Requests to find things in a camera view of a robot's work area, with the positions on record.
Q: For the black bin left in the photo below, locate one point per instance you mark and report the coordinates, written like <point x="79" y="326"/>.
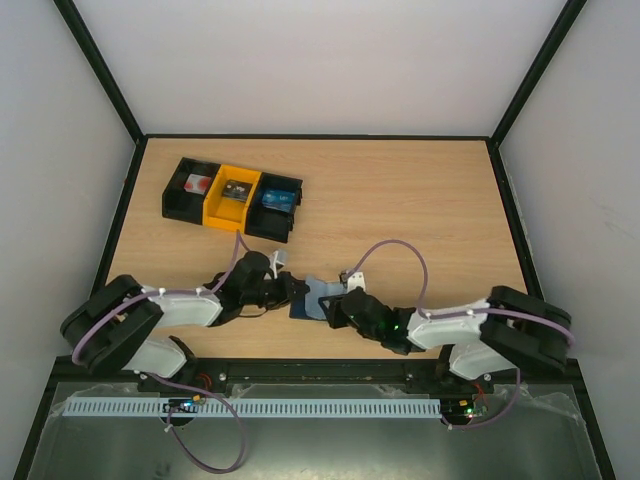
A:
<point x="183" y="197"/>

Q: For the black bin right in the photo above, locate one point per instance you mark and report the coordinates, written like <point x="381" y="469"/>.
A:
<point x="271" y="211"/>

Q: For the black card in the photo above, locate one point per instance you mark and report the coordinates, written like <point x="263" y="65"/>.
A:
<point x="237" y="190"/>

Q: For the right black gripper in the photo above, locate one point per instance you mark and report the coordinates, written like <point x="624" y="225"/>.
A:
<point x="333" y="310"/>

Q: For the black bin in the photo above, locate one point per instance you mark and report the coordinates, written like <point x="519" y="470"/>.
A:
<point x="183" y="197"/>
<point x="271" y="211"/>

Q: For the blue card holder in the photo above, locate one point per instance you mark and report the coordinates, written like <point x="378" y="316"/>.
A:
<point x="313" y="303"/>

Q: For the black rail base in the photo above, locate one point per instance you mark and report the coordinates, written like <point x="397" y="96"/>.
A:
<point x="426" y="376"/>

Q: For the black enclosure frame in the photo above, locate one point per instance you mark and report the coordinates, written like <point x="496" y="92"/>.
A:
<point x="561" y="27"/>

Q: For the yellow bin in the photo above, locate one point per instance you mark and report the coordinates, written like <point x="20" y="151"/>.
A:
<point x="228" y="199"/>

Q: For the white slotted cable duct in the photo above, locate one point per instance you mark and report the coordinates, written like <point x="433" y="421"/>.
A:
<point x="254" y="408"/>

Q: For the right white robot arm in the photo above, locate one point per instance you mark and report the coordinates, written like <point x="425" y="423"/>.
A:
<point x="506" y="330"/>

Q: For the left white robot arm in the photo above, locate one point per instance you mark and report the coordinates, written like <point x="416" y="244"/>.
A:
<point x="112" y="330"/>

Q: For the red white card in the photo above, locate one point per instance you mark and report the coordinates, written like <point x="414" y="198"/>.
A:
<point x="197" y="184"/>

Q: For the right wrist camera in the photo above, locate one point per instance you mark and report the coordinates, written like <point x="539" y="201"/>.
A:
<point x="353" y="280"/>

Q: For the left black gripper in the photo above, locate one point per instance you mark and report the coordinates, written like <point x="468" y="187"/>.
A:
<point x="288" y="282"/>

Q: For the blue card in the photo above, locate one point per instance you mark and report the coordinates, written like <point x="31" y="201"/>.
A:
<point x="278" y="200"/>

